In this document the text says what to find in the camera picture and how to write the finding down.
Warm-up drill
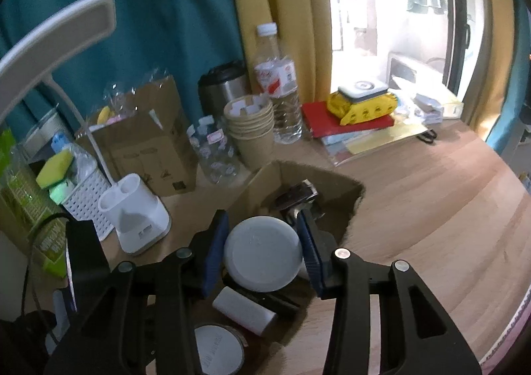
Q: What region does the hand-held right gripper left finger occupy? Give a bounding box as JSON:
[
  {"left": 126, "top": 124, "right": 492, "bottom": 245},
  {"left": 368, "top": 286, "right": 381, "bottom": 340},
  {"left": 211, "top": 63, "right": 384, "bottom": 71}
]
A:
[{"left": 43, "top": 209, "right": 231, "bottom": 375}]

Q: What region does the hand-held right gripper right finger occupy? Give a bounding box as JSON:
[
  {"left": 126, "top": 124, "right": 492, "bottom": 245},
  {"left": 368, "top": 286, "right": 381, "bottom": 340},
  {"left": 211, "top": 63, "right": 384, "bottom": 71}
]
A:
[{"left": 296, "top": 208, "right": 484, "bottom": 375}]

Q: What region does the white plastic bottle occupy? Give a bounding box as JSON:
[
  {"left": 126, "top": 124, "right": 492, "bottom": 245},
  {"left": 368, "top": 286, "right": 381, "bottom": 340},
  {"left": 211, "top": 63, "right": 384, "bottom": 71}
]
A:
[{"left": 223, "top": 215, "right": 303, "bottom": 293}]

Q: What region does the white rectangular block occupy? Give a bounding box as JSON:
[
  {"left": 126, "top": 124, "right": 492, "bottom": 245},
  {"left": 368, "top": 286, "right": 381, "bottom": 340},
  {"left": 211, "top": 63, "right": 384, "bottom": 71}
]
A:
[{"left": 212, "top": 285, "right": 278, "bottom": 338}]

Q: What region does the red tin can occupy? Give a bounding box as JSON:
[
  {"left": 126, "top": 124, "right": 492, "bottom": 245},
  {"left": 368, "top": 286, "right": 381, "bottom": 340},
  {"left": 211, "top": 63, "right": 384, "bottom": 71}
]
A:
[{"left": 193, "top": 323, "right": 249, "bottom": 375}]

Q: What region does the white plastic basket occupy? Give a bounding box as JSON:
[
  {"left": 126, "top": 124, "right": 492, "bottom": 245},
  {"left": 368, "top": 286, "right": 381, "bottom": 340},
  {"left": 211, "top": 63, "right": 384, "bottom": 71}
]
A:
[{"left": 60, "top": 169, "right": 115, "bottom": 242}]

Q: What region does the white desk lamp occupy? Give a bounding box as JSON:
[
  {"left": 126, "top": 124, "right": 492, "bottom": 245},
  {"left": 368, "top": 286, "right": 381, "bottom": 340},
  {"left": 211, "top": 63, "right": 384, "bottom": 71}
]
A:
[{"left": 0, "top": 0, "right": 172, "bottom": 257}]

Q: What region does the green carton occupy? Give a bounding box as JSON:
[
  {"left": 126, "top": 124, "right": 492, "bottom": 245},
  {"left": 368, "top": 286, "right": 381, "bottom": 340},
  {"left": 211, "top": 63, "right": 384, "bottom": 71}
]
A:
[{"left": 0, "top": 125, "right": 70, "bottom": 279}]

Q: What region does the yellow green sponge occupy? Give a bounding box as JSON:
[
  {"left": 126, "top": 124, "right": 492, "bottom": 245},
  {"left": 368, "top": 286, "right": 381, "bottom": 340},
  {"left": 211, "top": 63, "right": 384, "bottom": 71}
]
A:
[{"left": 36, "top": 149, "right": 76, "bottom": 204}]

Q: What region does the stack of paper cups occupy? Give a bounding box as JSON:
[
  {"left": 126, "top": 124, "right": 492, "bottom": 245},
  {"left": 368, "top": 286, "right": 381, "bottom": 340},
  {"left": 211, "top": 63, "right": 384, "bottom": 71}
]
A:
[{"left": 223, "top": 93, "right": 276, "bottom": 171}]

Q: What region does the brown printed cardboard box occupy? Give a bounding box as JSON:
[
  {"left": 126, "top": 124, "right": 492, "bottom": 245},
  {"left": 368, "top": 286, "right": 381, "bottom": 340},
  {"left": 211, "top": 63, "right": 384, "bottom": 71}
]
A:
[{"left": 76, "top": 75, "right": 198, "bottom": 198}]

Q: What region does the pile of papers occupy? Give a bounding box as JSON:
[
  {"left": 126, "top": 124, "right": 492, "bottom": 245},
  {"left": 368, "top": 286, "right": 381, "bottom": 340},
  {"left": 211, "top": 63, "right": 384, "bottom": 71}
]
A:
[{"left": 319, "top": 90, "right": 464, "bottom": 167}]

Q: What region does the red book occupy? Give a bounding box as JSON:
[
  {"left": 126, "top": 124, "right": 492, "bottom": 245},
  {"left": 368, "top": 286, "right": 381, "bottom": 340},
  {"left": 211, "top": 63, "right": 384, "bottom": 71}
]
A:
[{"left": 300, "top": 100, "right": 396, "bottom": 140}]

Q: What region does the white ribbed tub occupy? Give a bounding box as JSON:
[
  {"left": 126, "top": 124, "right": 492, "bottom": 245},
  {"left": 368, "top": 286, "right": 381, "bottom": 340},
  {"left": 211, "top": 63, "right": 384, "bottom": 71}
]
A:
[{"left": 21, "top": 108, "right": 65, "bottom": 161}]

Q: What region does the yellow printed packet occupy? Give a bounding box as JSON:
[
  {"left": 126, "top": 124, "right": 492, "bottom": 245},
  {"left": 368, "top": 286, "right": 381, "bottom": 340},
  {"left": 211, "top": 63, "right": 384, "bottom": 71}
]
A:
[{"left": 326, "top": 92, "right": 399, "bottom": 127}]

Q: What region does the clear water bottle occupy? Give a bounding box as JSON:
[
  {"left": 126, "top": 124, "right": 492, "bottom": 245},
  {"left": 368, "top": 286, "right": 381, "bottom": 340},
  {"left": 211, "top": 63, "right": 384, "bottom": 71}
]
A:
[{"left": 253, "top": 22, "right": 304, "bottom": 145}]

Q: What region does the clear plastic bag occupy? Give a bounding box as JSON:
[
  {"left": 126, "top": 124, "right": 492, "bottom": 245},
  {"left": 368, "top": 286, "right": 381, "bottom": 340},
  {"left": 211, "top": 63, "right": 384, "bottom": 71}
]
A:
[{"left": 84, "top": 67, "right": 176, "bottom": 127}]

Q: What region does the steel thermos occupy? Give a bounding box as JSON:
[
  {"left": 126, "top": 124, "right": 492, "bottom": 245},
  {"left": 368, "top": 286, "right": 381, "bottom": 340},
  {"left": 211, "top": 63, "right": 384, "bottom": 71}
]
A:
[{"left": 197, "top": 60, "right": 250, "bottom": 119}]

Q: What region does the white flat device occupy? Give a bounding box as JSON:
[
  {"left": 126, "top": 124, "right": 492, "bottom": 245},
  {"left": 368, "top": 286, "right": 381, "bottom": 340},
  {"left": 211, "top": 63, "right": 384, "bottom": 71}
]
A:
[{"left": 337, "top": 81, "right": 389, "bottom": 102}]

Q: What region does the small white box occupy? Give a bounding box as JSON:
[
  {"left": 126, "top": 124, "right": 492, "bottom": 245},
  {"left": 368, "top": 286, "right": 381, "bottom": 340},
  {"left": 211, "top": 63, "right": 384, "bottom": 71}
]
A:
[{"left": 414, "top": 94, "right": 445, "bottom": 123}]

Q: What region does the white appliance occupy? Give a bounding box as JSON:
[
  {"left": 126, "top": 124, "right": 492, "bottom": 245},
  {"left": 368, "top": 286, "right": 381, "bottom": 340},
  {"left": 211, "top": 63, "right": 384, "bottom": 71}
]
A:
[{"left": 387, "top": 50, "right": 451, "bottom": 88}]

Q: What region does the white serrated edge strip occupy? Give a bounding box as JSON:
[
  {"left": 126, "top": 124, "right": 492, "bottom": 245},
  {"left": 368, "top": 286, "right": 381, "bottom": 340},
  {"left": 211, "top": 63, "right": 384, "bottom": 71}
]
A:
[{"left": 482, "top": 299, "right": 531, "bottom": 368}]

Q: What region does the narrow teal curtain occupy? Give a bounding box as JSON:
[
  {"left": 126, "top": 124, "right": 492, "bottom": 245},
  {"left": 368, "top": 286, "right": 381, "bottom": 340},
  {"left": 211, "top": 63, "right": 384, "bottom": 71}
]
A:
[{"left": 485, "top": 0, "right": 531, "bottom": 162}]

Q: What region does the large teal curtain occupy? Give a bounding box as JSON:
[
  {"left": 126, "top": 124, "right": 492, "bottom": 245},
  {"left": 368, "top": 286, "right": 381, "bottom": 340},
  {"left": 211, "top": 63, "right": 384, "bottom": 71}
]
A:
[{"left": 0, "top": 0, "right": 246, "bottom": 144}]

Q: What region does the black cable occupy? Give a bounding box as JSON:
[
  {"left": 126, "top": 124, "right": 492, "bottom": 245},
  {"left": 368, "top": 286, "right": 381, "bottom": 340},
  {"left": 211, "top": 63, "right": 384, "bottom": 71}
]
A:
[{"left": 20, "top": 212, "right": 72, "bottom": 320}]

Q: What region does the black sliding door frame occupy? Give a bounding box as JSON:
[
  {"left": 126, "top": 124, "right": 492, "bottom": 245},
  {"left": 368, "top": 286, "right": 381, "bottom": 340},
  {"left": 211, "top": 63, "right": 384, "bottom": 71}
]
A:
[{"left": 439, "top": 0, "right": 475, "bottom": 99}]

